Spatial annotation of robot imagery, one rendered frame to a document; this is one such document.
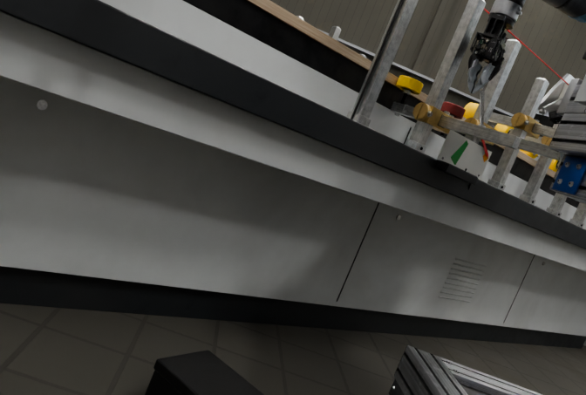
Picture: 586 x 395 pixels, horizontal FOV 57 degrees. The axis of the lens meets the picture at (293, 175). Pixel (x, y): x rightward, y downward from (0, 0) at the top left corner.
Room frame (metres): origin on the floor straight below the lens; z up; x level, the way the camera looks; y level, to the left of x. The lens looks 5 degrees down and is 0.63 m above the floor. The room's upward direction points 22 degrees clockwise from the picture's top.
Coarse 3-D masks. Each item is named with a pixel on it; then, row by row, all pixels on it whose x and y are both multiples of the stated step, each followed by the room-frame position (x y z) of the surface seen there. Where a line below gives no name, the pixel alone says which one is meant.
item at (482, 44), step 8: (496, 16) 1.50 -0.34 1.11; (504, 16) 1.49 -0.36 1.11; (488, 24) 1.51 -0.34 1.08; (496, 24) 1.51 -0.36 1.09; (504, 24) 1.53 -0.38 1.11; (512, 24) 1.52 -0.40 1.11; (480, 32) 1.51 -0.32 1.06; (488, 32) 1.53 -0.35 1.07; (496, 32) 1.52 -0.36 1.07; (480, 40) 1.51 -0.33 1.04; (488, 40) 1.50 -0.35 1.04; (496, 40) 1.49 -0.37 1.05; (472, 48) 1.52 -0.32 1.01; (480, 48) 1.52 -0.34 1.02; (488, 48) 1.50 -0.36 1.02; (496, 48) 1.50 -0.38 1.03; (480, 56) 1.55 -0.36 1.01; (488, 56) 1.50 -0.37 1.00; (496, 56) 1.50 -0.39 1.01
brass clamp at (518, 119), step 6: (516, 114) 1.90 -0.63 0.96; (522, 114) 1.89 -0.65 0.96; (516, 120) 1.90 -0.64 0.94; (522, 120) 1.88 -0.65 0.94; (528, 120) 1.89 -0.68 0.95; (534, 120) 1.91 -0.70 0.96; (516, 126) 1.90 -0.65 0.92; (522, 126) 1.89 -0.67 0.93; (528, 126) 1.90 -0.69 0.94; (528, 132) 1.91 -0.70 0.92
